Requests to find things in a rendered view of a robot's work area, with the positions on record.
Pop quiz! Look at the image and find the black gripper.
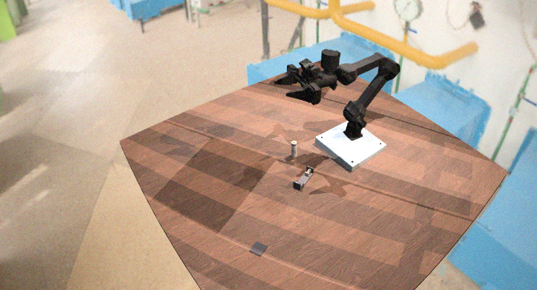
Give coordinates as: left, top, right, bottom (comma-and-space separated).
274, 64, 325, 105

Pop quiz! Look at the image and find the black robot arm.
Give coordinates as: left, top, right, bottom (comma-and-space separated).
299, 49, 400, 141

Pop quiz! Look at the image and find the grey flat square panel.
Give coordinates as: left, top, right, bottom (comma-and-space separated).
249, 242, 268, 256

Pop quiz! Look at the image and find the grey cylindrical battery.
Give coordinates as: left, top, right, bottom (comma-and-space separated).
291, 141, 297, 158

